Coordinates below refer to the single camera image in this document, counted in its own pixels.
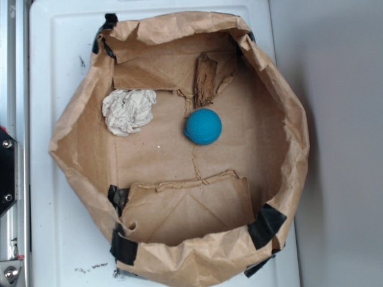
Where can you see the black tape strip bottom left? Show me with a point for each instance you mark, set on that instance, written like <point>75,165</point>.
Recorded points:
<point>123,249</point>

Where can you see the black mounting plate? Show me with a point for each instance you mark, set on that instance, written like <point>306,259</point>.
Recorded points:
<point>8,171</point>

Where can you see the black tape strip inner left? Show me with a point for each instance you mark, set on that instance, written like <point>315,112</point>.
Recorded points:
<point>118,198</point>

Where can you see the white plastic tray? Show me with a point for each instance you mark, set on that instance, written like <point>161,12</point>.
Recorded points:
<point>68,249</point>

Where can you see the blue dimpled ball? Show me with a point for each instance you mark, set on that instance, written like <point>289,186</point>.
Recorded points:
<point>203,127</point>

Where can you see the crumpled white paper wad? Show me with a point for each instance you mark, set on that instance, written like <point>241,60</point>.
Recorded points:
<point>126,111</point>

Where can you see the aluminium frame rail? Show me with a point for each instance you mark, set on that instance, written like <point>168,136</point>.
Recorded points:
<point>16,267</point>

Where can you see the brown paper bag enclosure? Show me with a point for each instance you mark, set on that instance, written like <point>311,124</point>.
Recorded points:
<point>189,204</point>

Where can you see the black tape strip bottom right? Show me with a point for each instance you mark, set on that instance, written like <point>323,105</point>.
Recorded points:
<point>268,222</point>

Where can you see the brown wood bark piece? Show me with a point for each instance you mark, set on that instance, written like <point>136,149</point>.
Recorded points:
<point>206,71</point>

